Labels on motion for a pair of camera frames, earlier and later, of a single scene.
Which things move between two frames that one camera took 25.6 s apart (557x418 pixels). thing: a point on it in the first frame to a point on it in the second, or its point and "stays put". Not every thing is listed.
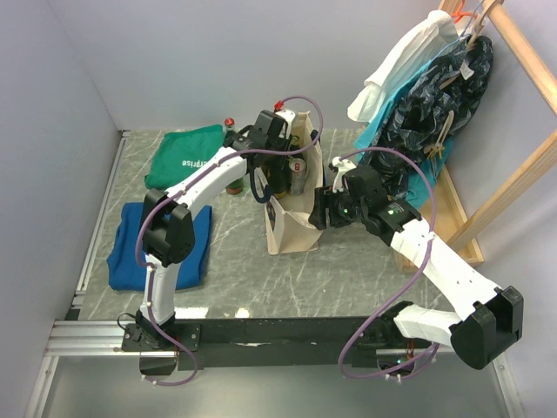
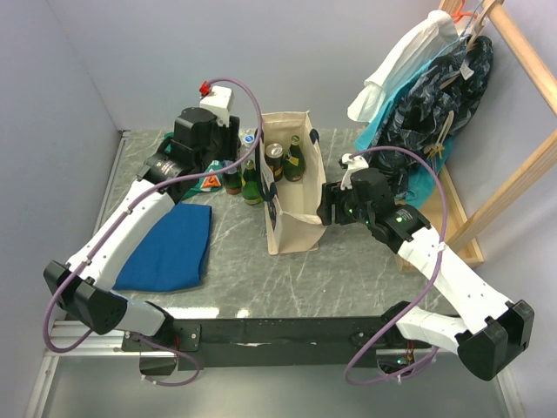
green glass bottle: [235, 187] to [250, 185]
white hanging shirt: [436, 31] stays put
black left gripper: [284, 142] to [231, 138]
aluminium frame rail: [72, 338] stays put
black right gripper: [318, 216] stays put
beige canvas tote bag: [287, 218] stays put
